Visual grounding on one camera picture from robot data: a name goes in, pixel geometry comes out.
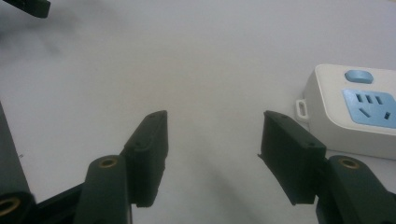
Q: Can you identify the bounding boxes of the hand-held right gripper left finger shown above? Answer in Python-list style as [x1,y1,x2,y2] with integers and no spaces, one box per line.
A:
[74,109,169,224]

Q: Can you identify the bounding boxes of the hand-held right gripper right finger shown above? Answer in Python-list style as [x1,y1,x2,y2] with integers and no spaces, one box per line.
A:
[257,110,396,224]

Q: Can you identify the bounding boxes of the white and blue power strip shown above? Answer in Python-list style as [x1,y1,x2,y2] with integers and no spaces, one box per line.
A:
[294,63,396,161]

